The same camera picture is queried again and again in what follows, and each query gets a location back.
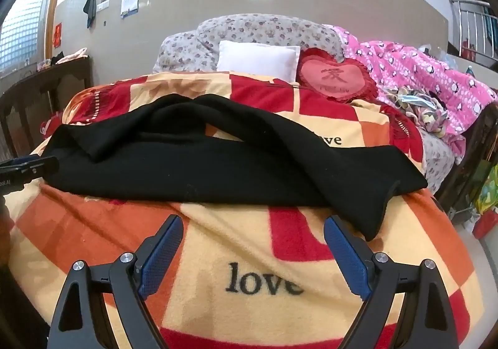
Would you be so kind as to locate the black pants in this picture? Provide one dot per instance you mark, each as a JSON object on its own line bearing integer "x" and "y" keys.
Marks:
{"x": 233, "y": 170}

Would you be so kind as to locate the red paper wall sign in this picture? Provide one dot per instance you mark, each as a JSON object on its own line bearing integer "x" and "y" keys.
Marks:
{"x": 58, "y": 35}

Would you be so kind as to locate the grey floral quilt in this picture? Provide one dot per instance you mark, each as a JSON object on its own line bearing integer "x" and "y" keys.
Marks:
{"x": 253, "y": 28}

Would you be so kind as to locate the grey floral bed sheet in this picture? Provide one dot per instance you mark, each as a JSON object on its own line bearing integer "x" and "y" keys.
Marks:
{"x": 441, "y": 162}

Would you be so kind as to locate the colourful patterned cloth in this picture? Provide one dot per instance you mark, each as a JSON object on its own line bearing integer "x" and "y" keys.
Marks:
{"x": 422, "y": 112}

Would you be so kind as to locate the pink penguin print blanket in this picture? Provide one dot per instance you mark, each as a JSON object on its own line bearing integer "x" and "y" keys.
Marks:
{"x": 408, "y": 65}

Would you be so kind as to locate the white pillow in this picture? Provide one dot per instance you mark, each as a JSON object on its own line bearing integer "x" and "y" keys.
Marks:
{"x": 256, "y": 59}

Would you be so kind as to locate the dark wooden desk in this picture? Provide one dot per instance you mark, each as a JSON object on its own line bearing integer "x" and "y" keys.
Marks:
{"x": 46, "y": 88}

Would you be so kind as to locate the glass block window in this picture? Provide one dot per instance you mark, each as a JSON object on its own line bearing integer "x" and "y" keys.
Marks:
{"x": 25, "y": 26}

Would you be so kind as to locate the green plastic bag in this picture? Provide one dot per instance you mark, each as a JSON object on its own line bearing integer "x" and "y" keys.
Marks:
{"x": 488, "y": 189}

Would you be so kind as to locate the pile of clothes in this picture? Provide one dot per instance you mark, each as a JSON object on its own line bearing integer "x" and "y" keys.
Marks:
{"x": 66, "y": 57}

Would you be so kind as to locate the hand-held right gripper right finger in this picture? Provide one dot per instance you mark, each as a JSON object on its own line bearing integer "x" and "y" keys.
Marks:
{"x": 346, "y": 255}

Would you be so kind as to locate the red heart-shaped pillow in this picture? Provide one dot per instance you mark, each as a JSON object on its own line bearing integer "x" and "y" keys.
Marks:
{"x": 334, "y": 77}

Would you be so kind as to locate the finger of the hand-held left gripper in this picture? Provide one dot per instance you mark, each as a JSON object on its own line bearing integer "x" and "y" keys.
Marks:
{"x": 35, "y": 168}

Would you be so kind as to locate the white wall switch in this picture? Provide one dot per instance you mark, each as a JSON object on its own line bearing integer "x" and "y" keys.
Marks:
{"x": 102, "y": 5}

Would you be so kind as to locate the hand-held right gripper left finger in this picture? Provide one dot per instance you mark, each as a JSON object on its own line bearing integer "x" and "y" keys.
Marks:
{"x": 163, "y": 255}

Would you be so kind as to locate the dark wooden bed frame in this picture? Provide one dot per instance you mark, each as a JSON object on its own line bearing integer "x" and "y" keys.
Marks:
{"x": 474, "y": 150}

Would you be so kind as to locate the chrome metal rack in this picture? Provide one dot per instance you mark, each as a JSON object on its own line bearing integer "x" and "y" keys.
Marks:
{"x": 472, "y": 22}

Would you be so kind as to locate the dark hanging garment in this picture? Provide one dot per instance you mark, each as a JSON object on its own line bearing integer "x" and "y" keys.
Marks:
{"x": 91, "y": 3}

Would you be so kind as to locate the red orange checkered blanket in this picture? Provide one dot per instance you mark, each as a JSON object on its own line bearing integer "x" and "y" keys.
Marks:
{"x": 241, "y": 236}

